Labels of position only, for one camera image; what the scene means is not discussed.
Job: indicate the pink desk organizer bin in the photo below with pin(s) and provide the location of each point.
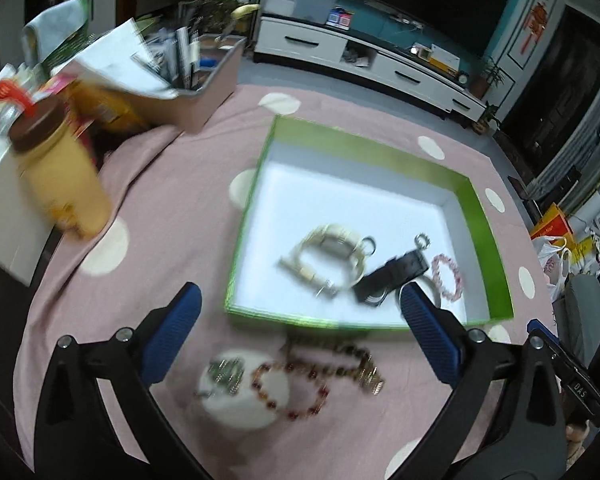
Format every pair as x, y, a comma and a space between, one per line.
215, 90

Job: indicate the black television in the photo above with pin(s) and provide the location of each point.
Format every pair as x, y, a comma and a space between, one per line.
410, 5

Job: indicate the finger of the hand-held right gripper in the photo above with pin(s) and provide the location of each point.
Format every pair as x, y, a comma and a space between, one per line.
534, 326

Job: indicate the red yellow box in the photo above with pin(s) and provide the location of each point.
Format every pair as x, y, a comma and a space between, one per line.
552, 220

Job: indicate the pink polka dot tablecloth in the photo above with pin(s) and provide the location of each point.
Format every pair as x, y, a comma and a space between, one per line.
180, 210

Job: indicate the white television cabinet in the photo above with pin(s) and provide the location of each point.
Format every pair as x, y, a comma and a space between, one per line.
305, 42

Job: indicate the yellow snack packet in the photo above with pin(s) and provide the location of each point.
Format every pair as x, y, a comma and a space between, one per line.
105, 107

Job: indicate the small black alarm clock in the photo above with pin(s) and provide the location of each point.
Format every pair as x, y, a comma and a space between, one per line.
463, 79

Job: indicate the green cardboard box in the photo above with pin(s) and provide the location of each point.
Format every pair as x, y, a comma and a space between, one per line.
355, 195

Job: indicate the person's right hand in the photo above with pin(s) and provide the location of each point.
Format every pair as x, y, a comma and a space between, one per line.
576, 439

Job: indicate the green potted plants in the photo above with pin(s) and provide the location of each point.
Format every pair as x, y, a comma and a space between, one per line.
219, 12

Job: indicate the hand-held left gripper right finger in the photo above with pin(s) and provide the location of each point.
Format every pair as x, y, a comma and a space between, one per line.
430, 330

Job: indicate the tall potted plant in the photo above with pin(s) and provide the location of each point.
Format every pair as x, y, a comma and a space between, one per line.
490, 75

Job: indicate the small blue red box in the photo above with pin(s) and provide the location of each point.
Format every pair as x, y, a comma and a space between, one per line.
339, 17

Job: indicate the white printed plastic bag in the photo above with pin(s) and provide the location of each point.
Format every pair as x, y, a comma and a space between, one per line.
552, 265

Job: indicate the silver bangle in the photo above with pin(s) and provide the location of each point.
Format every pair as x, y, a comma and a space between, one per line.
436, 294

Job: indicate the yellow white flat box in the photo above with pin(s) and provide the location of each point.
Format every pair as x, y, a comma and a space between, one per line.
445, 57

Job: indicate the red hanging wall decoration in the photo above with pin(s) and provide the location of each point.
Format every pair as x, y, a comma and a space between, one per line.
535, 27

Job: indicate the green white bag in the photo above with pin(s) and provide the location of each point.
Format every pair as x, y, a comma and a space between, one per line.
55, 30

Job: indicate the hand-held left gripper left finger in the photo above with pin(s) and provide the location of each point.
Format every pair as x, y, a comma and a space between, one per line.
172, 332

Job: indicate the small floor potted plant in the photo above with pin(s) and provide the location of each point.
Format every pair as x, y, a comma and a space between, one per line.
487, 116

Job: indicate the small picture frame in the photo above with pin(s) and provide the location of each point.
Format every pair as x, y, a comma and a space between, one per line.
420, 52

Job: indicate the yellow bottle brown lid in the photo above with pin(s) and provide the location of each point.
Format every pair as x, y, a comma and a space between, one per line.
65, 180

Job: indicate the white wristwatch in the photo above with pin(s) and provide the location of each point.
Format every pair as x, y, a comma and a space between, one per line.
330, 242

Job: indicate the white papers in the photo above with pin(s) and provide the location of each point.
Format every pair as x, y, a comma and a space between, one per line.
125, 62

